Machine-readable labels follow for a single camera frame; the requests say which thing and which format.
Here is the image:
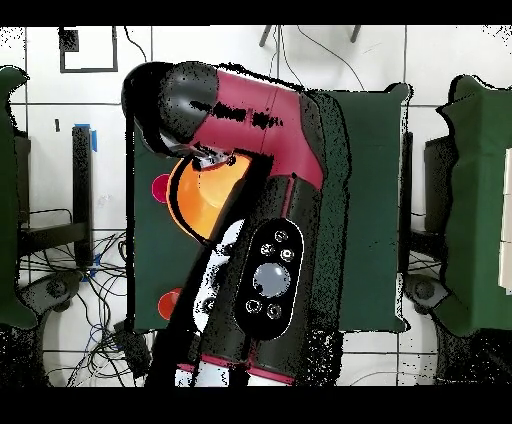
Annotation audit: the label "large orange plastic bowl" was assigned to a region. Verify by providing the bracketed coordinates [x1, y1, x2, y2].
[165, 153, 254, 246]

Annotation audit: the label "crimson plastic cup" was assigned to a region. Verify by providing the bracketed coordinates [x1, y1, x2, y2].
[150, 173, 172, 205]

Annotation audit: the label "orange plastic cup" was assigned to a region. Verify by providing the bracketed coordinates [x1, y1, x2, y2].
[157, 287, 184, 322]

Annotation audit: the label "dark green tablecloth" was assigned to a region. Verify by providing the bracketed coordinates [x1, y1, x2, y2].
[124, 83, 413, 335]

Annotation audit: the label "black chair base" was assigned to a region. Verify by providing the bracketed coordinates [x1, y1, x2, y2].
[19, 271, 83, 317]
[403, 273, 449, 315]

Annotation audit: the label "green cloth side table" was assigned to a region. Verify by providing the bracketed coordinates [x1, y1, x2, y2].
[437, 74, 512, 337]
[0, 65, 39, 331]

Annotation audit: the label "camera tripod legs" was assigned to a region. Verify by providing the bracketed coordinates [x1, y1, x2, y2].
[258, 25, 362, 48]

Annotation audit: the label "black metal frame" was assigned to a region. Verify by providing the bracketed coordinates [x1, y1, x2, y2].
[15, 123, 98, 269]

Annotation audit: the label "tangle of floor cables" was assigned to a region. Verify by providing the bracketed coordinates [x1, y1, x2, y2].
[19, 231, 153, 385]

